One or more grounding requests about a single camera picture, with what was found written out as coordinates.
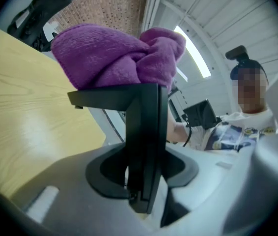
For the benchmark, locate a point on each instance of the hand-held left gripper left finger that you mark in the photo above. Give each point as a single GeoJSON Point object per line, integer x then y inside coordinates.
{"type": "Point", "coordinates": [141, 122]}

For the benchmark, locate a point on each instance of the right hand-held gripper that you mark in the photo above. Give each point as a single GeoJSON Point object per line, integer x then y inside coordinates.
{"type": "Point", "coordinates": [200, 115]}

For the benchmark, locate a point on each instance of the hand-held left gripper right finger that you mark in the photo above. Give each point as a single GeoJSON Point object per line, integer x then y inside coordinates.
{"type": "Point", "coordinates": [163, 122]}

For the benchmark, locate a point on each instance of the purple cloth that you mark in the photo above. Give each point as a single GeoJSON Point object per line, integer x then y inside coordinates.
{"type": "Point", "coordinates": [92, 53]}

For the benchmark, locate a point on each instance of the person's right forearm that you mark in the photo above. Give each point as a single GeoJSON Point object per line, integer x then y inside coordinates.
{"type": "Point", "coordinates": [177, 131]}

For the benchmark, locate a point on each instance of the wooden desk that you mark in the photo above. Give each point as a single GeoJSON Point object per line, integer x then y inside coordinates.
{"type": "Point", "coordinates": [18, 95]}

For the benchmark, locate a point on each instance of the person's white printed shirt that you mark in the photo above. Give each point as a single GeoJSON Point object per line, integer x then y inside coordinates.
{"type": "Point", "coordinates": [230, 134]}

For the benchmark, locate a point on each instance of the person's head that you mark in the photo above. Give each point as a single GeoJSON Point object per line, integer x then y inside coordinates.
{"type": "Point", "coordinates": [250, 92]}

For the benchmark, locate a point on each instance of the white ceiling light panel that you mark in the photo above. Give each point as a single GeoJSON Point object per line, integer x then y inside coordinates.
{"type": "Point", "coordinates": [195, 53]}

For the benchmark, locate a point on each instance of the black office chair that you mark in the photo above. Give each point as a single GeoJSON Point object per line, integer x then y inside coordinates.
{"type": "Point", "coordinates": [48, 1]}

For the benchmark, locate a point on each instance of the black head camera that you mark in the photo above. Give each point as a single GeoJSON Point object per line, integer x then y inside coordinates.
{"type": "Point", "coordinates": [237, 53]}

